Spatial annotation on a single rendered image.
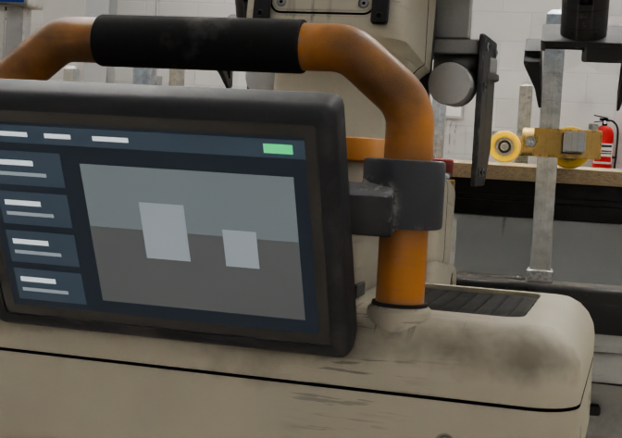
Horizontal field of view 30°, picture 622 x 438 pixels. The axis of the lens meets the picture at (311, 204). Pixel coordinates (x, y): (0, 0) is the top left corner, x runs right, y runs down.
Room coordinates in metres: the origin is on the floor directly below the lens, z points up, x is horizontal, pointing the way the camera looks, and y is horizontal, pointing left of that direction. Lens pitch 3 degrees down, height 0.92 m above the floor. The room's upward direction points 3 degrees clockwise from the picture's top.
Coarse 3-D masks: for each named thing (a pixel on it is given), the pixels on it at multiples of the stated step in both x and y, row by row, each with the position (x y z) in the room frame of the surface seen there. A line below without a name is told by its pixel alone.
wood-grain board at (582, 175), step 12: (456, 168) 2.21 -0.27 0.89; (468, 168) 2.21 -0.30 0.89; (492, 168) 2.20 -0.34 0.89; (504, 168) 2.20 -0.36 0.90; (516, 168) 2.19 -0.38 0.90; (528, 168) 2.19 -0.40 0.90; (576, 168) 2.46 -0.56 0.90; (588, 168) 2.64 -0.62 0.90; (600, 168) 2.85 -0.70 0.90; (504, 180) 2.20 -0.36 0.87; (516, 180) 2.19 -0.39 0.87; (528, 180) 2.19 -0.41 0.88; (564, 180) 2.17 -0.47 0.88; (576, 180) 2.17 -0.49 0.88; (588, 180) 2.16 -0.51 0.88; (600, 180) 2.16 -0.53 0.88; (612, 180) 2.16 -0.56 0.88
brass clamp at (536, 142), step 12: (528, 132) 2.03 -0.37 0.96; (540, 132) 2.02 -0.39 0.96; (552, 132) 2.01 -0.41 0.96; (564, 132) 2.01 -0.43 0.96; (588, 132) 2.00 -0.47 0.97; (600, 132) 2.00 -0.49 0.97; (528, 144) 2.02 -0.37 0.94; (540, 144) 2.02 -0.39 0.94; (552, 144) 2.01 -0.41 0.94; (588, 144) 2.00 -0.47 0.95; (600, 144) 2.00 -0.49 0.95; (552, 156) 2.02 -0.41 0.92; (564, 156) 2.01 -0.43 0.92; (576, 156) 2.01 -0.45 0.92; (588, 156) 2.00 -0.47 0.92; (600, 156) 2.00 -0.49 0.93
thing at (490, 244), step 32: (480, 192) 2.26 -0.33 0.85; (512, 192) 2.25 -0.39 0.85; (576, 192) 2.23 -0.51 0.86; (608, 192) 2.21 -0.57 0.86; (480, 224) 2.26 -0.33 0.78; (512, 224) 2.25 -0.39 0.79; (576, 224) 2.22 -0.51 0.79; (608, 224) 2.21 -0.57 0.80; (480, 256) 2.26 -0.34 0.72; (512, 256) 2.25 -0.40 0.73; (576, 256) 2.22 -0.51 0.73; (608, 256) 2.21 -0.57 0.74; (608, 416) 2.24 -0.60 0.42
